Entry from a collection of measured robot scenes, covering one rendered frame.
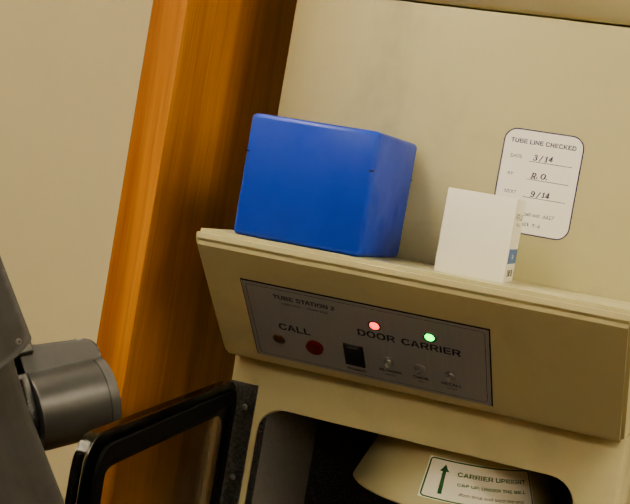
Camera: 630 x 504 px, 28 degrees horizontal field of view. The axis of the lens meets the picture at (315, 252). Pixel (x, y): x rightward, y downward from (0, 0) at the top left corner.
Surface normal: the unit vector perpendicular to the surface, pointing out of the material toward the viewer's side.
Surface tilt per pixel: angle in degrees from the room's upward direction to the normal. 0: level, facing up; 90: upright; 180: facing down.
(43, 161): 90
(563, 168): 90
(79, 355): 56
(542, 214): 90
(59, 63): 90
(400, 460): 66
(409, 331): 135
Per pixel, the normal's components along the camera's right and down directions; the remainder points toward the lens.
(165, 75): -0.34, -0.01
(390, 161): 0.92, 0.18
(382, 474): -0.69, -0.50
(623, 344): -0.37, 0.69
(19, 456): 0.77, 0.02
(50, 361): 0.40, -0.46
